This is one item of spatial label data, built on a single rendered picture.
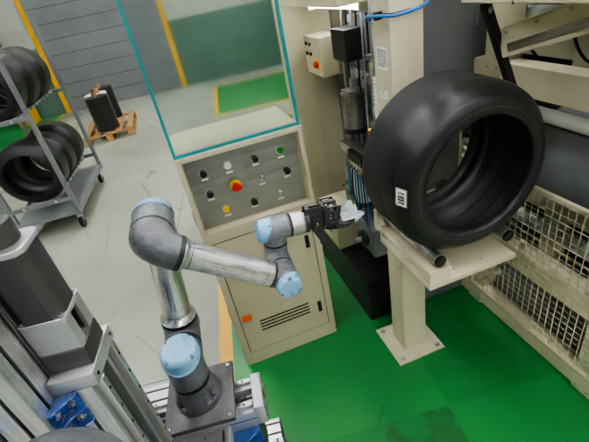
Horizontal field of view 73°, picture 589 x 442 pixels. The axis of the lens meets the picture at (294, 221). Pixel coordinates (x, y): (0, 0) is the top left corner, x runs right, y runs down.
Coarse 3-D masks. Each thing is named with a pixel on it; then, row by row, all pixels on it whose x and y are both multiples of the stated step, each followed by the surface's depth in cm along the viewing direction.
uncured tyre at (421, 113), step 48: (432, 96) 118; (480, 96) 114; (528, 96) 121; (384, 144) 126; (432, 144) 115; (480, 144) 155; (528, 144) 139; (384, 192) 128; (432, 192) 162; (480, 192) 156; (528, 192) 136; (432, 240) 133
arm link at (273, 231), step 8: (280, 216) 123; (288, 216) 123; (256, 224) 122; (264, 224) 121; (272, 224) 121; (280, 224) 121; (288, 224) 122; (256, 232) 123; (264, 232) 120; (272, 232) 121; (280, 232) 122; (288, 232) 123; (264, 240) 122; (272, 240) 122; (280, 240) 123
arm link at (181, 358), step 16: (176, 336) 123; (192, 336) 126; (160, 352) 120; (176, 352) 119; (192, 352) 118; (176, 368) 116; (192, 368) 118; (208, 368) 127; (176, 384) 120; (192, 384) 120
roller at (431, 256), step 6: (396, 228) 159; (402, 234) 155; (408, 240) 152; (420, 246) 145; (426, 246) 143; (420, 252) 146; (426, 252) 142; (432, 252) 140; (438, 252) 140; (432, 258) 139; (438, 258) 137; (444, 258) 138; (438, 264) 138
